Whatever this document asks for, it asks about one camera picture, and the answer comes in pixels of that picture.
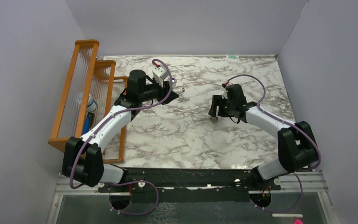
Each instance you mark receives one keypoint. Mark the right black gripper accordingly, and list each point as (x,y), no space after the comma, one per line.
(217,101)

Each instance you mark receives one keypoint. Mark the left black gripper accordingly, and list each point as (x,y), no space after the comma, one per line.
(164,92)

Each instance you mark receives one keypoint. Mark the white plastic water faucet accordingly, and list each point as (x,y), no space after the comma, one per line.
(177,88)

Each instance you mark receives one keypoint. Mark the silver hex nut fitting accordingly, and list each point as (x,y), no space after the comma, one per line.
(213,119)

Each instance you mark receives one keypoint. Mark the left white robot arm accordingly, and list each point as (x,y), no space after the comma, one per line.
(83,160)

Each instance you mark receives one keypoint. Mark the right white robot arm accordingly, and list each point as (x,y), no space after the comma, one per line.
(295,140)

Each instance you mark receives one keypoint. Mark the white chalk stick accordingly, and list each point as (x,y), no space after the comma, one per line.
(283,215)

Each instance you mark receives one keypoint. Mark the pink paper scrap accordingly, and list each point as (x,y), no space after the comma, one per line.
(298,221)

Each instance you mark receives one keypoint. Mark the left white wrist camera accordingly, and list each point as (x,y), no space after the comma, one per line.
(159,75)

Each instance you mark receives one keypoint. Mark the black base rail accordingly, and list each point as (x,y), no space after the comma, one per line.
(174,185)

